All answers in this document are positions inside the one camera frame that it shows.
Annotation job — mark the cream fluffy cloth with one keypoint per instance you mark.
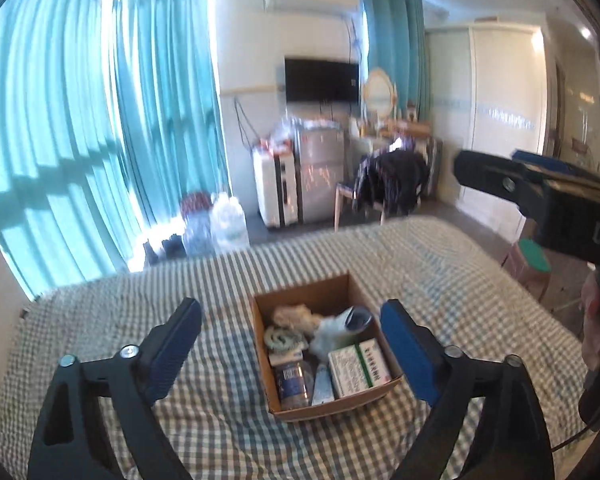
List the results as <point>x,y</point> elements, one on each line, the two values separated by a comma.
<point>298,317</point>

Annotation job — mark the clear plastic bottle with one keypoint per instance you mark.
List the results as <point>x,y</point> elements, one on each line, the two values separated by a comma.
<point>294,379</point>

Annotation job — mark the green top stool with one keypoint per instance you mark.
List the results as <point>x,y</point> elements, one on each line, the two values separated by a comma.
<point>526,263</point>

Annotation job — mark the large water bottle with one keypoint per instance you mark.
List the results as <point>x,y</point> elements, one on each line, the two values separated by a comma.
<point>228,224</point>

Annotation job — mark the silver mini fridge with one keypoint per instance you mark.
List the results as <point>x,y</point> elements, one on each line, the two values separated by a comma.
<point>319,147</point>

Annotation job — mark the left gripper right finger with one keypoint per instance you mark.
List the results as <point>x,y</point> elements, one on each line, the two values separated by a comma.
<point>511,440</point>

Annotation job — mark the teal window curtain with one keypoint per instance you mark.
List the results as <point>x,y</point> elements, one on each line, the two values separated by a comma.
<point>109,117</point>

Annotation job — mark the oval vanity mirror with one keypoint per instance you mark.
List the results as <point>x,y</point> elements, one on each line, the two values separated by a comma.
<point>379,95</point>

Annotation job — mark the person right hand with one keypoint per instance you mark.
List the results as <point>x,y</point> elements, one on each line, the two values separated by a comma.
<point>590,303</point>

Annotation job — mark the green white medicine box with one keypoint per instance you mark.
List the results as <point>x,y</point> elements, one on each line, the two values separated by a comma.
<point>358,367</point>

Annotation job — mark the brown cardboard box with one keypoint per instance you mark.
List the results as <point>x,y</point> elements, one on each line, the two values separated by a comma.
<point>327,297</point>

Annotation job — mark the black wall television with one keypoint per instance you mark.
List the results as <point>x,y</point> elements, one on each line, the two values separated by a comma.
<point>310,80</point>

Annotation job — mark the teal corner curtain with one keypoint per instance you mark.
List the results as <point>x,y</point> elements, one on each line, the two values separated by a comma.
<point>397,45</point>

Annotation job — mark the white suitcase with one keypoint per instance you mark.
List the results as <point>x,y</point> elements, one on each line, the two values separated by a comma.
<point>275,176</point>

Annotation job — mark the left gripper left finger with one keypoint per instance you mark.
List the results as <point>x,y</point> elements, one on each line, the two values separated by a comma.
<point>71,440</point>

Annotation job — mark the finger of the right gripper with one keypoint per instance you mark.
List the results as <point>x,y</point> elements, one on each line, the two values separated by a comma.
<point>555,165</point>
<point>508,179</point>

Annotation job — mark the white wardrobe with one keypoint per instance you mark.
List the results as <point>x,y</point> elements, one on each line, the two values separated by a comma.
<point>488,93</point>

